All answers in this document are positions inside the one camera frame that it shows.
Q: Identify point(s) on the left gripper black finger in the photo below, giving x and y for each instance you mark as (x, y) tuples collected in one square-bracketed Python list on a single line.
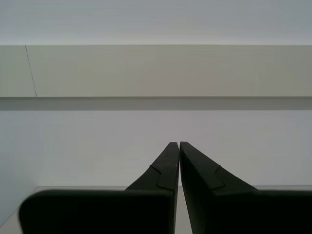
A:
[(102, 212), (243, 212)]

